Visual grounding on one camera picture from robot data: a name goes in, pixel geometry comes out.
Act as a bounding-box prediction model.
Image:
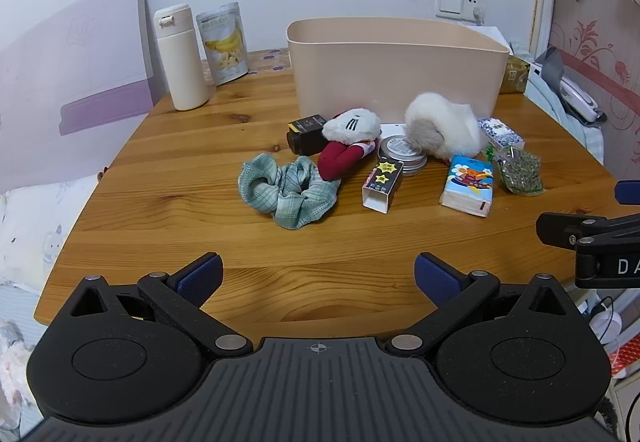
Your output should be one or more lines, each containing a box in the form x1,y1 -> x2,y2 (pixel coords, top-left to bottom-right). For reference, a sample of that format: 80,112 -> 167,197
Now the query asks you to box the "white paper sheet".
472,24 -> 512,55

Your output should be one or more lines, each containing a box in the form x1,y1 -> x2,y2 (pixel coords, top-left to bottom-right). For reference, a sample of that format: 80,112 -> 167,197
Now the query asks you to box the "pink floral headboard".
529,0 -> 640,203

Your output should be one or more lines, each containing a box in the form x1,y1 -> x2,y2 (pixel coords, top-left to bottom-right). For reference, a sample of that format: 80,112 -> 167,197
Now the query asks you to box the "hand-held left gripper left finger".
67,252 -> 255,357

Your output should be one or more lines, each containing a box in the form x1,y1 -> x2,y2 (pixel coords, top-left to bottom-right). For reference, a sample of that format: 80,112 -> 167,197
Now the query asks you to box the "blue and white patterned box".
477,117 -> 526,152

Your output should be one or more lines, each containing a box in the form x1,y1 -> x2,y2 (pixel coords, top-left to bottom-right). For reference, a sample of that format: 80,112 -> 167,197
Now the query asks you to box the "purple flat board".
0,0 -> 162,197

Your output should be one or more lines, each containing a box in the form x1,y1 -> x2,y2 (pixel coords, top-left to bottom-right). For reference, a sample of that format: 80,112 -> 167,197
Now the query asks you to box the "white thermos bottle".
153,3 -> 210,112

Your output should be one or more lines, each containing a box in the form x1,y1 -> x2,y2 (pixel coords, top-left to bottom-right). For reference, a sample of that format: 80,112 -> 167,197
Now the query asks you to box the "gold tissue box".
499,53 -> 532,95

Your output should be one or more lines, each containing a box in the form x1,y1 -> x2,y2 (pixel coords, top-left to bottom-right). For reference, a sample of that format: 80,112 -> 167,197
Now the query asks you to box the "small star print box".
361,159 -> 405,214

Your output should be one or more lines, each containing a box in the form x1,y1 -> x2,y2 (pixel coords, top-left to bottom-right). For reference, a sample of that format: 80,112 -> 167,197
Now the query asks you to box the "green plaid scrunchie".
239,153 -> 342,229

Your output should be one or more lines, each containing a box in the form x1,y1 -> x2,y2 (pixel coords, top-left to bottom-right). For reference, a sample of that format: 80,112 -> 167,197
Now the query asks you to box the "red patterned box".
607,332 -> 640,379

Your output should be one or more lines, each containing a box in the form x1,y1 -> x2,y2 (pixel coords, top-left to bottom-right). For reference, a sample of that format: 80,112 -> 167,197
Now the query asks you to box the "bag of green beads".
495,144 -> 545,197

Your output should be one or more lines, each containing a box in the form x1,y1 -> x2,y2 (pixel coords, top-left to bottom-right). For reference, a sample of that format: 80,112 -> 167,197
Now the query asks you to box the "white wall switch socket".
434,0 -> 487,21

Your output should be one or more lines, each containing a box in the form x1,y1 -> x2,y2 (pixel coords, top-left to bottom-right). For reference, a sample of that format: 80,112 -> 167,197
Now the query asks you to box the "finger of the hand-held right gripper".
536,212 -> 640,254
614,179 -> 640,206

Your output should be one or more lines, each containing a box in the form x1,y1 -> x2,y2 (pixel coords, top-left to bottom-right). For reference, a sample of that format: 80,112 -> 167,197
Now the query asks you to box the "small black box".
286,113 -> 331,157

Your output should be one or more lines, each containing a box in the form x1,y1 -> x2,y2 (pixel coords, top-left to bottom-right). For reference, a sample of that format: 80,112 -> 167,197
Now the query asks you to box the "white fluffy fur ball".
404,92 -> 489,161

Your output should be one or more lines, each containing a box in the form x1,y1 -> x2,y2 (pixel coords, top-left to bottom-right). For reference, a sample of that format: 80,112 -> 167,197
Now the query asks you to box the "white printed bedding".
0,174 -> 102,442

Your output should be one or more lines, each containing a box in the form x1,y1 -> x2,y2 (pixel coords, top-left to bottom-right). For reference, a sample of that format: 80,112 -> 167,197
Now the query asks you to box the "banana chips bag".
195,2 -> 250,87

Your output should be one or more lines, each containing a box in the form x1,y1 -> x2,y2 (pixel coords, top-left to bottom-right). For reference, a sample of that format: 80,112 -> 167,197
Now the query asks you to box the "round silver tin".
377,134 -> 429,177

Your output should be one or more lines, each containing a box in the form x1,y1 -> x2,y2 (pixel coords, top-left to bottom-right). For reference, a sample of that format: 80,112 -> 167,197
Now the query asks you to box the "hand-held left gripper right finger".
389,252 -> 572,357

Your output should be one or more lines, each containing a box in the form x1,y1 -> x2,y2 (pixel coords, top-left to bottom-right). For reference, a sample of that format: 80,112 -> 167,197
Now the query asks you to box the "beige plastic storage bin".
286,18 -> 511,121

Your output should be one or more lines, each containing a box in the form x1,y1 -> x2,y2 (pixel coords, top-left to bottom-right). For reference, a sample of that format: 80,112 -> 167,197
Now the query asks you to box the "white charger with cable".
587,297 -> 625,344

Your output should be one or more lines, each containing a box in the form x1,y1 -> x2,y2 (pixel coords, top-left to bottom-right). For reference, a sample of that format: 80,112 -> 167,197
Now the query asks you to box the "white and red plush toy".
319,107 -> 383,182

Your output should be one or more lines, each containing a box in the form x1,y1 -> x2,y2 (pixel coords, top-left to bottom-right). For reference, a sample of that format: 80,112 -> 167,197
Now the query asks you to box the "blue cartoon tissue packet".
439,154 -> 496,219

